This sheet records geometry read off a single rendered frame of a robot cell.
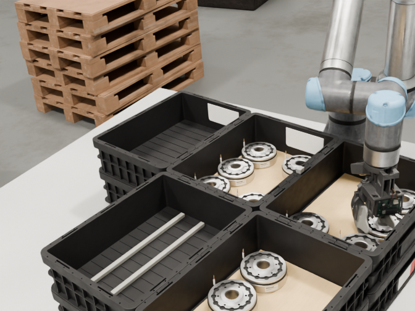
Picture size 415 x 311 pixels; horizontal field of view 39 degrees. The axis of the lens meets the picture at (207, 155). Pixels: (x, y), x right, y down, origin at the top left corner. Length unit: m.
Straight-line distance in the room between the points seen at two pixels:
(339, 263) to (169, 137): 0.82
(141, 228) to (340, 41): 0.67
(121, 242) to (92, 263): 0.09
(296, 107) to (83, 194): 2.23
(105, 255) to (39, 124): 2.66
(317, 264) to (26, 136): 2.87
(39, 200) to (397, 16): 1.19
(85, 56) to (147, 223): 2.20
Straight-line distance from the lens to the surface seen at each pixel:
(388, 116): 1.23
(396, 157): 1.29
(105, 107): 3.69
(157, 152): 1.82
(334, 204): 1.55
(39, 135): 3.91
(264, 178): 1.65
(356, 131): 1.82
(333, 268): 1.30
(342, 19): 1.44
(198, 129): 1.92
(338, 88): 1.34
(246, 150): 1.72
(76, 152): 2.16
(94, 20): 3.51
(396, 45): 1.67
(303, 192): 1.51
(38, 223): 1.84
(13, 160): 3.69
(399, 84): 1.37
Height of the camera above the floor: 1.74
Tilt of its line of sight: 31 degrees down
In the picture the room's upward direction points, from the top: 5 degrees counter-clockwise
